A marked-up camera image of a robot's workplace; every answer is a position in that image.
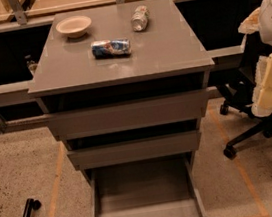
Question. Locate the grey bottom drawer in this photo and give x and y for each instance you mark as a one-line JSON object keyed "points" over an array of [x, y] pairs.
{"points": [[159, 187]]}

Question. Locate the grey drawer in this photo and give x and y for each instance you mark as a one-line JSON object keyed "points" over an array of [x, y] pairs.
{"points": [[135, 150], [128, 115], [159, 187]]}

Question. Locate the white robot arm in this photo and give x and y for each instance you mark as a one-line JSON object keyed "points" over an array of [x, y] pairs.
{"points": [[260, 20]]}

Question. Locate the grey top drawer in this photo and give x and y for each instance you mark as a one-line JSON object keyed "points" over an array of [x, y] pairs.
{"points": [[128, 115]]}

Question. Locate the grey drawer cabinet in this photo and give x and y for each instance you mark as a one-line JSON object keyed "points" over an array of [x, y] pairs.
{"points": [[167, 58]]}

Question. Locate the grey middle drawer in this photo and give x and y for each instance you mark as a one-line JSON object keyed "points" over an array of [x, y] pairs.
{"points": [[135, 150]]}

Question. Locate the clear plastic water bottle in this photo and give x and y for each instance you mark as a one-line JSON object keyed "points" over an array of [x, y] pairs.
{"points": [[140, 18]]}

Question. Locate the blue crushed soda can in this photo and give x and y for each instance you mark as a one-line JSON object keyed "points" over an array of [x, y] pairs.
{"points": [[111, 48]]}

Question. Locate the white paper bowl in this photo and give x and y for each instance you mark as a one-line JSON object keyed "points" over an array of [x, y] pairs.
{"points": [[74, 27]]}

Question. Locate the grey long desk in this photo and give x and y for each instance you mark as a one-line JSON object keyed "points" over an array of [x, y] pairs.
{"points": [[2, 92]]}

